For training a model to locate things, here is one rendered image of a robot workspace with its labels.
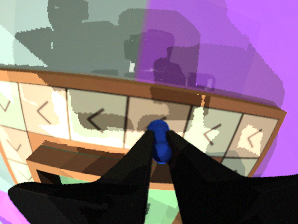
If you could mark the blue game pawn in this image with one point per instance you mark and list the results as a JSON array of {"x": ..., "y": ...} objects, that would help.
[{"x": 161, "y": 151}]

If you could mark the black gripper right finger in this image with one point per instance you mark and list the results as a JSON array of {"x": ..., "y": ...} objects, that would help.
[{"x": 209, "y": 193}]

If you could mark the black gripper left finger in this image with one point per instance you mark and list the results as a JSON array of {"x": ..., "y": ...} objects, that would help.
[{"x": 120, "y": 196}]

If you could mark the cream square track with arrows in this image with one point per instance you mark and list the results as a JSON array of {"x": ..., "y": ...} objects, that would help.
[{"x": 134, "y": 88}]

